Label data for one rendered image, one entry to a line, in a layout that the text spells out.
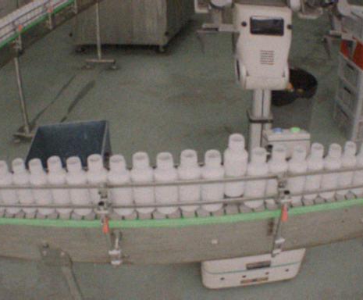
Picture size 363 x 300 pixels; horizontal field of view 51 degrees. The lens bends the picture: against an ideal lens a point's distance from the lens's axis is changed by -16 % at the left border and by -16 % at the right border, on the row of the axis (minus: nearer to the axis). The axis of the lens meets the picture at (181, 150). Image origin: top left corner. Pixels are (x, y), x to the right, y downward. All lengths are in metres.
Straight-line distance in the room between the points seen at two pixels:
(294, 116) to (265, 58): 1.09
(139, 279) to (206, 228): 1.17
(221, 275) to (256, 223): 0.93
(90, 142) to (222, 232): 0.77
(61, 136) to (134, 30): 3.20
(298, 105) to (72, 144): 1.49
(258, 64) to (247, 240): 0.75
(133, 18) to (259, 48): 3.23
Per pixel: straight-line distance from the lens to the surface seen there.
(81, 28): 5.11
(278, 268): 2.15
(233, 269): 2.08
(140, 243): 1.21
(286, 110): 2.72
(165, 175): 1.09
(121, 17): 4.85
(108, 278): 2.32
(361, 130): 3.52
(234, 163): 1.09
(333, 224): 1.31
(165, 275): 2.31
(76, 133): 1.75
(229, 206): 1.19
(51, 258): 1.31
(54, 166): 1.12
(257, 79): 1.75
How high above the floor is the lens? 1.78
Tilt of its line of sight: 34 degrees down
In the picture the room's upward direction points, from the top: 2 degrees counter-clockwise
